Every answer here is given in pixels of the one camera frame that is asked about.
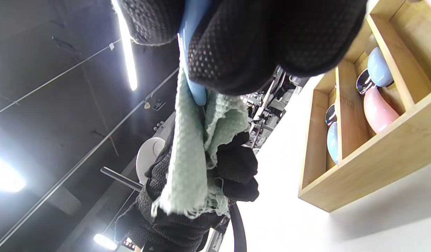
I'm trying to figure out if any black looped cable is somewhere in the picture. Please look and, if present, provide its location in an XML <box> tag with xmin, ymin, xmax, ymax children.
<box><xmin>229</xmin><ymin>203</ymin><xmax>247</xmax><ymax>252</ymax></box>

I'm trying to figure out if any grey metal bar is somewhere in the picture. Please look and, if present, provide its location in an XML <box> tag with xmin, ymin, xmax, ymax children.
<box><xmin>101</xmin><ymin>167</ymin><xmax>143</xmax><ymax>191</ymax></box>

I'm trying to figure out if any long ceiling strip light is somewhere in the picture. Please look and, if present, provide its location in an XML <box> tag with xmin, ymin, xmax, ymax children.
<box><xmin>111</xmin><ymin>0</ymin><xmax>138</xmax><ymax>91</ymax></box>

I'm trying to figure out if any person's right hand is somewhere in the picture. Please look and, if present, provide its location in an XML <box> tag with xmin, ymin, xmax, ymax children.
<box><xmin>116</xmin><ymin>0</ymin><xmax>368</xmax><ymax>96</ymax></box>

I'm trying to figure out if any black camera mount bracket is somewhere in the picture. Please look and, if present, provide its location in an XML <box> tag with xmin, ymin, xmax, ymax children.
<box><xmin>205</xmin><ymin>219</ymin><xmax>230</xmax><ymax>252</ymax></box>

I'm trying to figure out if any bamboo cutlery tray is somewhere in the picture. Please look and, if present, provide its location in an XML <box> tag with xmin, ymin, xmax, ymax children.
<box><xmin>298</xmin><ymin>0</ymin><xmax>431</xmax><ymax>213</ymax></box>

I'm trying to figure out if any pink handle baby spoon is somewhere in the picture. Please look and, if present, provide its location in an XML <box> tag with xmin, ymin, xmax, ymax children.
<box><xmin>356</xmin><ymin>69</ymin><xmax>401</xmax><ymax>134</ymax></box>

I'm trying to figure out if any green fish scale cleaning cloth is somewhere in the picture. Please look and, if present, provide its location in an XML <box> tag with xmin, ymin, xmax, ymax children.
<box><xmin>151</xmin><ymin>65</ymin><xmax>251</xmax><ymax>218</ymax></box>

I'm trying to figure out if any person's left hand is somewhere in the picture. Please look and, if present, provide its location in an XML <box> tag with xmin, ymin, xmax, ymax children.
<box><xmin>116</xmin><ymin>132</ymin><xmax>259</xmax><ymax>252</ymax></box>

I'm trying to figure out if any blue handle baby spoon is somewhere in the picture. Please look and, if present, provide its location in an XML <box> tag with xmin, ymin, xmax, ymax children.
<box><xmin>325</xmin><ymin>104</ymin><xmax>339</xmax><ymax>164</ymax></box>
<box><xmin>177</xmin><ymin>0</ymin><xmax>216</xmax><ymax>106</ymax></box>
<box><xmin>365</xmin><ymin>35</ymin><xmax>394</xmax><ymax>88</ymax></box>

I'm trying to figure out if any bright ceiling light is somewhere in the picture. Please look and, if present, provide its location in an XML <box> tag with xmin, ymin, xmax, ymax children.
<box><xmin>93</xmin><ymin>233</ymin><xmax>118</xmax><ymax>251</ymax></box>
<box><xmin>0</xmin><ymin>152</ymin><xmax>27</xmax><ymax>193</ymax></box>

